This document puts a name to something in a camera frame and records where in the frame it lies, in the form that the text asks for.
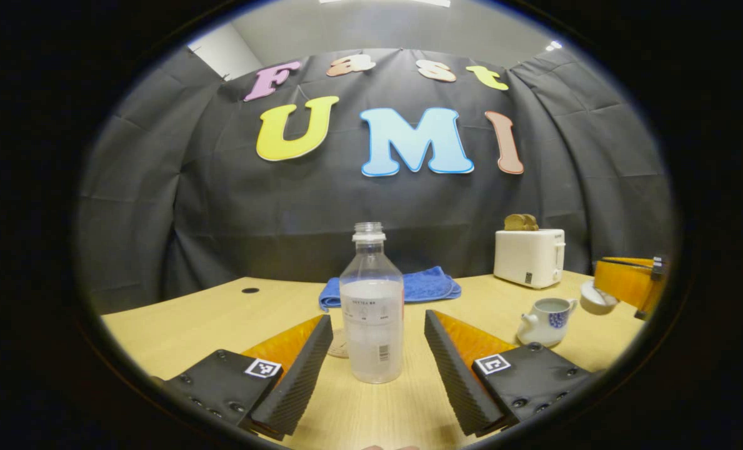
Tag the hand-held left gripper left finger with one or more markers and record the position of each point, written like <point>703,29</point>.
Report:
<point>302,375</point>

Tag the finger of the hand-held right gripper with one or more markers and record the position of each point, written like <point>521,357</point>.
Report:
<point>624,281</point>

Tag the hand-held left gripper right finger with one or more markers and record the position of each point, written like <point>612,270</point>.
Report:
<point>452,375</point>

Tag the round clear coaster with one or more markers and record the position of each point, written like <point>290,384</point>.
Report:
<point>337,345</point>

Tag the clear plastic water bottle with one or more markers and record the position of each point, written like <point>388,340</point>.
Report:
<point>371,325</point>

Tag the white blue-patterned teacup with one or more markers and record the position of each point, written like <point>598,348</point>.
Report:
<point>543,325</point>

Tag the blue folded towel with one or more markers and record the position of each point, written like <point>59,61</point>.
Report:
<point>427,287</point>

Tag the white toaster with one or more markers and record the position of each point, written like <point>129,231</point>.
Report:
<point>527,256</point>

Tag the brown bread slice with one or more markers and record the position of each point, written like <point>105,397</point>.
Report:
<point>530,223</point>
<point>513,222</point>

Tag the black backdrop cloth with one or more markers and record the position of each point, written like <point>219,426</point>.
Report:
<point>221,212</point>

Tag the small ceiling spotlight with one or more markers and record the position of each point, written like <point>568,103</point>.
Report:
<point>553,45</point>

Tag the ceiling light panel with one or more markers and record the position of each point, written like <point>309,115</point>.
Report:
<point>383,2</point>

